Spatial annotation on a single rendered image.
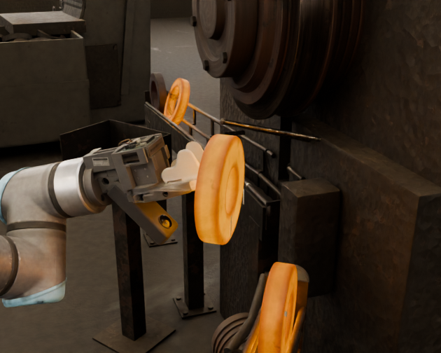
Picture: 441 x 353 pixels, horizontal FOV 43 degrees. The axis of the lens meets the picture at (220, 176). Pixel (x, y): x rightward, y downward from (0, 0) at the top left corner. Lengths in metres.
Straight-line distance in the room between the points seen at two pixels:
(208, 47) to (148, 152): 0.50
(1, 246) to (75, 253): 1.70
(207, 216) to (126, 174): 0.14
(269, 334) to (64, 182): 0.37
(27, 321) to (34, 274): 1.30
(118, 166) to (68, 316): 1.38
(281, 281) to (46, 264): 0.35
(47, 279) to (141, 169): 0.22
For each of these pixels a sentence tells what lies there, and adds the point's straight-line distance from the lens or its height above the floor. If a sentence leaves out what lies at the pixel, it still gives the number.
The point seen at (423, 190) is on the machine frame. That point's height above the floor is 0.87.
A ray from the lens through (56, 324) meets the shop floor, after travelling 2.12.
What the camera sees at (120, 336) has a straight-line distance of 2.00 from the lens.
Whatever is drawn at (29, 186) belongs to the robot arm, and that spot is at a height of 0.89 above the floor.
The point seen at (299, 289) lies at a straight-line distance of 0.95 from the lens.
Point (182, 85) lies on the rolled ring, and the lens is 2.08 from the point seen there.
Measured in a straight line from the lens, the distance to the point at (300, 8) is 1.00.
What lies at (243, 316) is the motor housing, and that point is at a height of 0.53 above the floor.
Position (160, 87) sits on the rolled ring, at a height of 0.72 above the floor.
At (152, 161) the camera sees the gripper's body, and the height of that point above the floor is 0.95.
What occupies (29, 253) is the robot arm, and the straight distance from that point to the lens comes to 0.86.
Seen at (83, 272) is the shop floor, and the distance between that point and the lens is 2.38.
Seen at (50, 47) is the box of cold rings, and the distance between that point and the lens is 3.53.
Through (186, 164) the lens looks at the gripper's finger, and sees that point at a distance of 0.78.
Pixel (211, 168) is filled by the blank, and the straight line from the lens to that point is 0.73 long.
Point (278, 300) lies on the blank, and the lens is 0.81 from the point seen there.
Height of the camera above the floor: 1.22
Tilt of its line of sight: 22 degrees down
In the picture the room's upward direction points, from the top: straight up
